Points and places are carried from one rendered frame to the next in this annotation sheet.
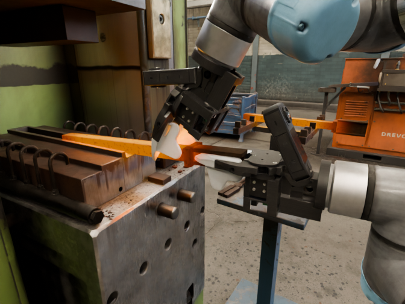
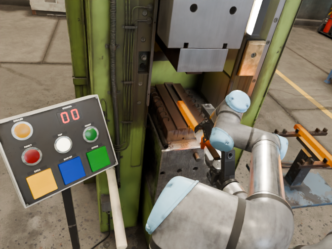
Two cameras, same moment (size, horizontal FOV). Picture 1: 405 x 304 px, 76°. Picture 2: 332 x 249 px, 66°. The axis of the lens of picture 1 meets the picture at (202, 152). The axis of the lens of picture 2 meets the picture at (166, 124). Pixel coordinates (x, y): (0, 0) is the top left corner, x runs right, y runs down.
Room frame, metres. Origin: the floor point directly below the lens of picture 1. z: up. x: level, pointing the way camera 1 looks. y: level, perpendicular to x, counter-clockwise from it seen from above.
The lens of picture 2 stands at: (-0.30, -0.39, 1.69)
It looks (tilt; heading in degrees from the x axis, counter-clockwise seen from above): 36 degrees down; 41
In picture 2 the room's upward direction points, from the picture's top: 8 degrees clockwise
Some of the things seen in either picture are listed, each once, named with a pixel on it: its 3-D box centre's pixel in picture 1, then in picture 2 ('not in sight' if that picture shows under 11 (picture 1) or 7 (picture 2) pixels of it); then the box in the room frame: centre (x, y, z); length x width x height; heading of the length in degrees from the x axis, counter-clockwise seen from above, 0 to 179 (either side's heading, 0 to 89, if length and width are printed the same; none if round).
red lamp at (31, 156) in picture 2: not in sight; (31, 156); (-0.14, 0.28, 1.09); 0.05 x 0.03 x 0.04; 152
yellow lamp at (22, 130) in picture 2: not in sight; (22, 130); (-0.14, 0.32, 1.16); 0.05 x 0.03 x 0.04; 152
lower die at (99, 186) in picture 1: (59, 155); (174, 108); (0.60, 0.34, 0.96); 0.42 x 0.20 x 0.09; 62
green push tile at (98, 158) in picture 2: not in sight; (98, 158); (0.06, 0.22, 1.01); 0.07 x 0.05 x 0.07; 177
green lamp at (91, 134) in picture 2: not in sight; (91, 134); (0.06, 0.27, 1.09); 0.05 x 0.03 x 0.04; 152
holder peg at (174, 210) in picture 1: (168, 211); (196, 157); (0.49, 0.07, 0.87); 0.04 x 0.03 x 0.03; 62
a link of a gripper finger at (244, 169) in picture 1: (243, 165); (211, 161); (0.38, -0.06, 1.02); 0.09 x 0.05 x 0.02; 65
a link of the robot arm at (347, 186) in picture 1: (343, 187); (234, 192); (0.33, -0.20, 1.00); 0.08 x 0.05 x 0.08; 152
